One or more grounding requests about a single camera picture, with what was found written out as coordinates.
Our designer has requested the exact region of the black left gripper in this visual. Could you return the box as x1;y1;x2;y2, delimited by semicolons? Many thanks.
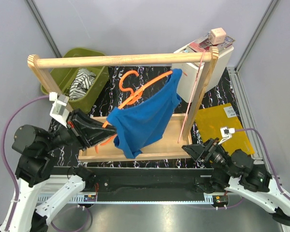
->
42;106;118;151

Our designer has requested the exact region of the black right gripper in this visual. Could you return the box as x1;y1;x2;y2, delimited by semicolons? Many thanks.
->
181;137;237;177

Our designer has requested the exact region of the blue tank top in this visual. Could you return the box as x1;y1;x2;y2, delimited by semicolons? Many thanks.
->
106;68;183;160

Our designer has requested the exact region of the orange plastic hanger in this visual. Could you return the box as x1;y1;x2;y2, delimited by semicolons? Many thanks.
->
95;70;174;154

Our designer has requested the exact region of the striped white tank top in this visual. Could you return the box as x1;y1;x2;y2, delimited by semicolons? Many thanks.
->
69;68;96;100

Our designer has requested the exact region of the pink wire hanger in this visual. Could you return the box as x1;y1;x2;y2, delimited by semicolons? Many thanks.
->
177;50;205;143

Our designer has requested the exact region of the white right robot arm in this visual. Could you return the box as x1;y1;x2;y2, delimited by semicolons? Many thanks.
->
182;139;290;226

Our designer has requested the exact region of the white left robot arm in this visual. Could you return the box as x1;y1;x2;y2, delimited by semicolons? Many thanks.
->
0;109;116;232

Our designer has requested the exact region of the wooden clothes rack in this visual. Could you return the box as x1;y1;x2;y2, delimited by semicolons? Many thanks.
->
27;46;218;162

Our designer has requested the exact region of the yellow padded envelope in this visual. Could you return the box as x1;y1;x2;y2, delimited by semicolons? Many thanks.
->
195;103;255;155

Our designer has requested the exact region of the green plastic basket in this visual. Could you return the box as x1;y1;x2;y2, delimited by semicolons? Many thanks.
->
40;47;111;115

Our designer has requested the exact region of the white storage box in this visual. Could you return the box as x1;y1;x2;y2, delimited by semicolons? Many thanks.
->
171;45;234;103

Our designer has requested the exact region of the stack of books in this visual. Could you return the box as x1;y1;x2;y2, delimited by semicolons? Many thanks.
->
183;32;235;53

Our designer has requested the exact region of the beige cube power socket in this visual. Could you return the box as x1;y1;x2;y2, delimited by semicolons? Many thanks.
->
209;28;227;45

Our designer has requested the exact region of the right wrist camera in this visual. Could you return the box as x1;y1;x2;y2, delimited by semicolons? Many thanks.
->
218;127;235;145

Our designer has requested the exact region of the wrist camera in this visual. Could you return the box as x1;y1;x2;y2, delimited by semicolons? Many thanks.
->
218;127;235;145
49;92;70;128

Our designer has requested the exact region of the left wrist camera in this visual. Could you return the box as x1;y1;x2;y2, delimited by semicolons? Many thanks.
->
49;92;70;128

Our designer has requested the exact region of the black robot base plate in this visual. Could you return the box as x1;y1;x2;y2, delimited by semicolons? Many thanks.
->
67;167;229;203

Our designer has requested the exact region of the purple floor cable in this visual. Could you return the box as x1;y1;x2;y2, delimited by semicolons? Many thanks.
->
50;206;92;232

